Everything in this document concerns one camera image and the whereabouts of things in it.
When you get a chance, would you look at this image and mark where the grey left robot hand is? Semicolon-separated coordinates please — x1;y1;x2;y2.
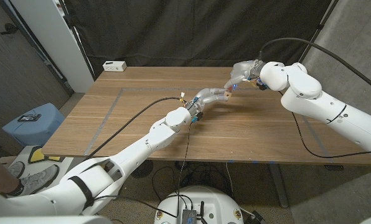
185;87;232;116

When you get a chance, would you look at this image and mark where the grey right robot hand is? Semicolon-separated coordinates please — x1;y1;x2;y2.
223;59;266;91

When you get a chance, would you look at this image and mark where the black backdrop curtain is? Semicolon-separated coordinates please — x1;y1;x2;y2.
59;0;340;78

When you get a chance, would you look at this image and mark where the black backdrop stand pole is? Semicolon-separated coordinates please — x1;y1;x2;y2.
297;0;340;68
59;0;96;82

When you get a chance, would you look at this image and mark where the round black floor fan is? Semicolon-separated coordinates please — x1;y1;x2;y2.
131;160;154;179

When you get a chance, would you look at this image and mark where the white power strip box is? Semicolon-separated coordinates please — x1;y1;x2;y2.
102;60;128;72

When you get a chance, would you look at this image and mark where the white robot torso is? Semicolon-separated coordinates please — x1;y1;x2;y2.
154;185;245;224

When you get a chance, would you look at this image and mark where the grey table leg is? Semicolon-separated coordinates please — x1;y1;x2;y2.
268;163;289;208

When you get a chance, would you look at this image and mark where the grey electronics box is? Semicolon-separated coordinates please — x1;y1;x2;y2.
181;208;198;224

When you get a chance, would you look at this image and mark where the white pillar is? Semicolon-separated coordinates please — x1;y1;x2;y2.
9;0;95;93

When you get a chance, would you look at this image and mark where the blue plastic stool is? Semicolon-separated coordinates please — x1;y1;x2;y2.
1;103;66;147

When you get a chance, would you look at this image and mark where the black smartphone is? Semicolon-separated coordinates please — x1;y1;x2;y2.
17;113;42;123

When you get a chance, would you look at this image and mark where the grey black sneaker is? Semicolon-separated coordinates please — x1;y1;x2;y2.
6;164;60;198
4;161;26;180

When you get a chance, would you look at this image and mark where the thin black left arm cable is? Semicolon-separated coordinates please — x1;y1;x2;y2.
93;123;192;218

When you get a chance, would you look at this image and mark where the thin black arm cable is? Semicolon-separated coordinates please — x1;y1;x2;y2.
93;123;192;218
291;111;371;159

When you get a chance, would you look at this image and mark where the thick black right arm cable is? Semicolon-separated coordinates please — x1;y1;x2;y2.
258;37;371;96

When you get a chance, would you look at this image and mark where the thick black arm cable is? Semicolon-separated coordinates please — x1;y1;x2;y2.
85;96;185;160
258;37;371;96

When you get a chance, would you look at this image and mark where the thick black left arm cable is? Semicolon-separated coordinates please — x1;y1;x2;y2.
85;96;185;160

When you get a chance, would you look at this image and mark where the white floor cable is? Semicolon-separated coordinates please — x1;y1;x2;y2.
225;162;235;198

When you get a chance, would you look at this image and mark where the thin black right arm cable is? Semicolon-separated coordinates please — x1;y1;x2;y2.
291;111;371;159

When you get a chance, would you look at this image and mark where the black door handle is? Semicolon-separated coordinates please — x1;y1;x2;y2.
0;22;19;35

